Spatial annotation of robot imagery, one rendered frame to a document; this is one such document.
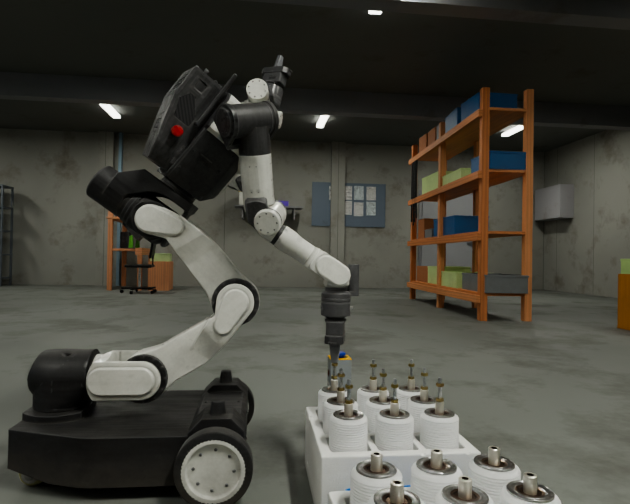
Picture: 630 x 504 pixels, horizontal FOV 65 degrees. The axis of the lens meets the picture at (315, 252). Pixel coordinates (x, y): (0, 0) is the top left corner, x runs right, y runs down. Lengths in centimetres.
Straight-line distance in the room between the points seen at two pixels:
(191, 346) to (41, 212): 1006
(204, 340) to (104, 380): 30
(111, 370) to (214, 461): 40
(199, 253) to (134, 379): 40
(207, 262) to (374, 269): 948
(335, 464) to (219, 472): 32
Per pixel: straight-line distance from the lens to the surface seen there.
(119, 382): 155
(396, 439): 130
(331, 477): 127
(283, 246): 142
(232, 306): 147
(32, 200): 1157
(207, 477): 141
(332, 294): 144
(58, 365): 163
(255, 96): 159
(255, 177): 138
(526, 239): 573
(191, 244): 150
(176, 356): 156
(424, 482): 101
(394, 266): 1101
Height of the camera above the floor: 64
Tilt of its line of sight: 1 degrees up
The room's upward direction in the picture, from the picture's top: 1 degrees clockwise
